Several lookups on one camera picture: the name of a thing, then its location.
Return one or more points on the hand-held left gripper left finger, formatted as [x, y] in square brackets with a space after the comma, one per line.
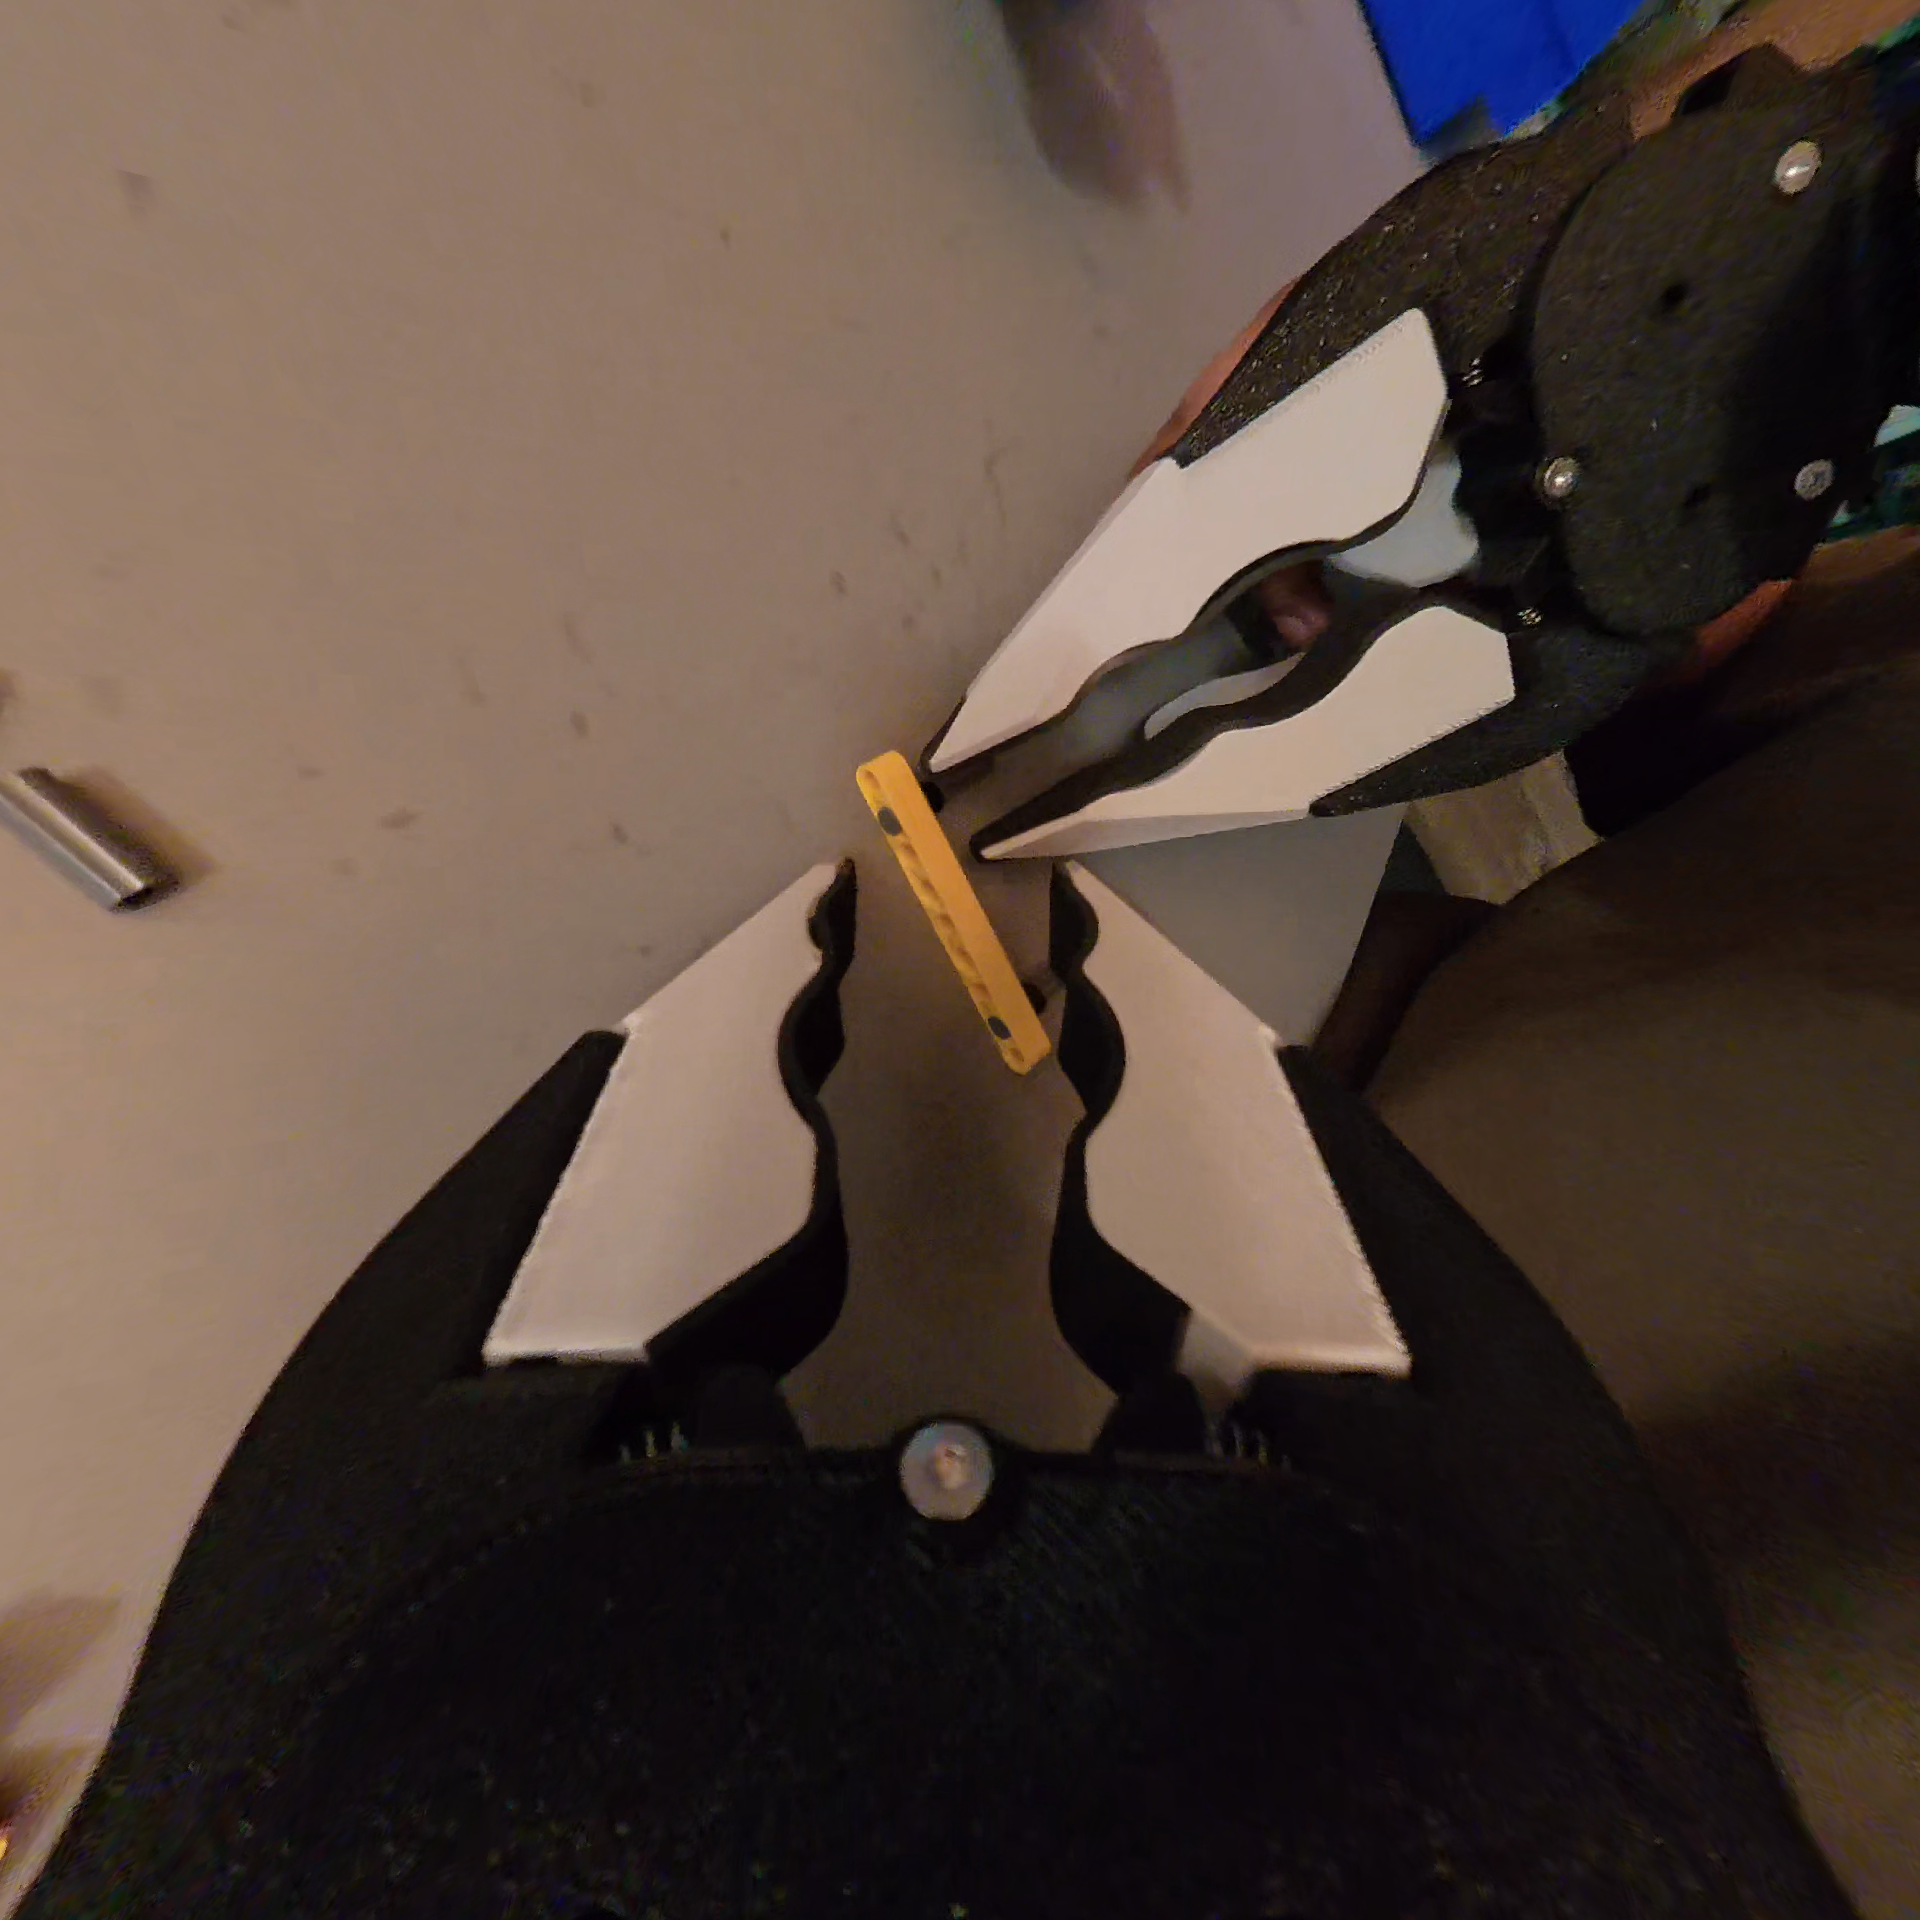
[660, 1185]

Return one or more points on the yellow thin beam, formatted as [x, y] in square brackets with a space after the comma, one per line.
[945, 900]

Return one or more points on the blue plastic bin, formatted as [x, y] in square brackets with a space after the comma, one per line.
[1485, 53]

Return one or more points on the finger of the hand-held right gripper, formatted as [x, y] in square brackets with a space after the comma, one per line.
[1351, 734]
[1244, 510]

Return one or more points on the dark grey sleeve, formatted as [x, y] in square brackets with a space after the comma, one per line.
[91, 841]

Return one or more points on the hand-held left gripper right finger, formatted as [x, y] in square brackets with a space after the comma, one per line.
[1244, 1201]

